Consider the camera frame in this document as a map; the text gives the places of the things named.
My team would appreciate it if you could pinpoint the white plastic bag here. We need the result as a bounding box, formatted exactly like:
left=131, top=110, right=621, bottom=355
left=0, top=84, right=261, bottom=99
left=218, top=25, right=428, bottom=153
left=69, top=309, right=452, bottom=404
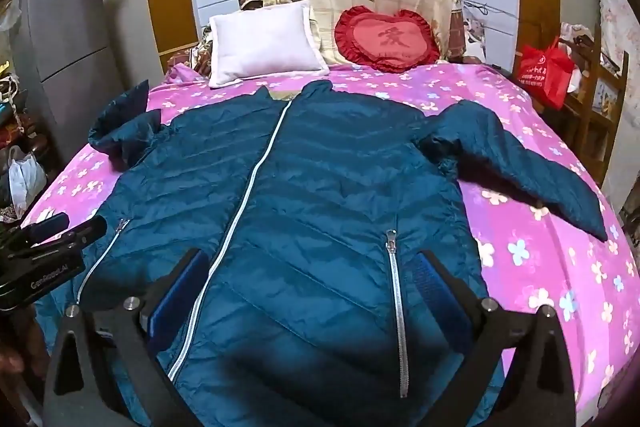
left=8, top=145, right=47, bottom=219

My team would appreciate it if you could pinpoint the person's left hand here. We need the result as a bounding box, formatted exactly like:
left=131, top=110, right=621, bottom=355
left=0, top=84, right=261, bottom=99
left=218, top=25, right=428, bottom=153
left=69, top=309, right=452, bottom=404
left=1, top=305, right=50, bottom=419

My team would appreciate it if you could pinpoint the teal puffer jacket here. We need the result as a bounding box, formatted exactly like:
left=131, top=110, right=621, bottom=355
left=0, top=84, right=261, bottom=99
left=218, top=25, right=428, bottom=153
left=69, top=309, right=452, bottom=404
left=37, top=81, right=606, bottom=426

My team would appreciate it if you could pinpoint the white pillow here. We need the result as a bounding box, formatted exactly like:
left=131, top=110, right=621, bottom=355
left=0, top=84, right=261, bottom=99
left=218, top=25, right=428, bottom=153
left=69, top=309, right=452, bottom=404
left=207, top=0, right=329, bottom=89

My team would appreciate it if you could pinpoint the red heart cushion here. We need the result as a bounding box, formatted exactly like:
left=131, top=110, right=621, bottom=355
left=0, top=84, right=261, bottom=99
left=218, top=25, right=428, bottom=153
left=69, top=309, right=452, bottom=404
left=334, top=5, right=440, bottom=74

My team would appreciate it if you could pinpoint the red shopping bag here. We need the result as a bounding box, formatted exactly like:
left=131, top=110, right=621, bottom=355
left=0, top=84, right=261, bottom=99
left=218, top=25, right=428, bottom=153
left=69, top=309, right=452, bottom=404
left=515, top=38, right=575, bottom=110

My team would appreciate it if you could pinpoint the wooden shelf rack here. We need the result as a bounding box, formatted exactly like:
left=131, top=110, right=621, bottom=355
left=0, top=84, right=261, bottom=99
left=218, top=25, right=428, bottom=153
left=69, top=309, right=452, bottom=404
left=560, top=24, right=629, bottom=187

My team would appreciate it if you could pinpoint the brown floral blanket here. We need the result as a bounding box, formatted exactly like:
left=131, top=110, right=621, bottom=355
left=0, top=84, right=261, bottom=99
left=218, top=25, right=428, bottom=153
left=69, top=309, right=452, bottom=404
left=167, top=25, right=213, bottom=78

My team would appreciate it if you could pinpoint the pink floral bedsheet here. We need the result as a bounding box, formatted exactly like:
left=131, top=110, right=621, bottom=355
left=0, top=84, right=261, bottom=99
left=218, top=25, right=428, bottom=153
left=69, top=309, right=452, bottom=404
left=27, top=64, right=639, bottom=407

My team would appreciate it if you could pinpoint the grey refrigerator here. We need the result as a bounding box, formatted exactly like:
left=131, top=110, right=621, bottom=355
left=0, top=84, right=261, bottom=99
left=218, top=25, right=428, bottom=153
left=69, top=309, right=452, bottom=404
left=9, top=0, right=124, bottom=164

